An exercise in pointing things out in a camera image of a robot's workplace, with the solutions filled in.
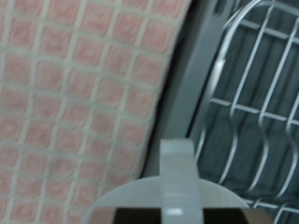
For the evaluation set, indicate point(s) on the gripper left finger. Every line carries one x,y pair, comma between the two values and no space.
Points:
137,216

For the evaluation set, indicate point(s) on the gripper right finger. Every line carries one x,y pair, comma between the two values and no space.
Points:
236,216

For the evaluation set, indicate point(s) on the white plastic mug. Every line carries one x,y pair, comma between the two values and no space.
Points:
179,180

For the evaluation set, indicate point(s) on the pink checked towel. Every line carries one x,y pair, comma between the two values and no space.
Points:
78,102

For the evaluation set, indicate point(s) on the grey plastic drain tray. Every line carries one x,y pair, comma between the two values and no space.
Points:
249,77

